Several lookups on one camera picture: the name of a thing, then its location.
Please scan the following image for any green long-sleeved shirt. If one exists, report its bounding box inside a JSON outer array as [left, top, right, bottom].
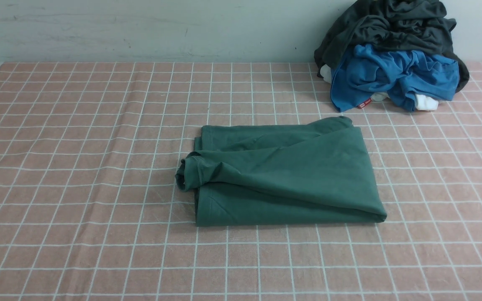
[[175, 116, 387, 227]]

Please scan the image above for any dark grey crumpled garment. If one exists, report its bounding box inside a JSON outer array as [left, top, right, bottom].
[[314, 0, 470, 92]]

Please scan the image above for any blue crumpled garment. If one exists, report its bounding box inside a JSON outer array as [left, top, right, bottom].
[[330, 44, 461, 112]]

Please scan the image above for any pink grid tablecloth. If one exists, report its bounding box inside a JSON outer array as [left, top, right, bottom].
[[0, 62, 482, 301]]

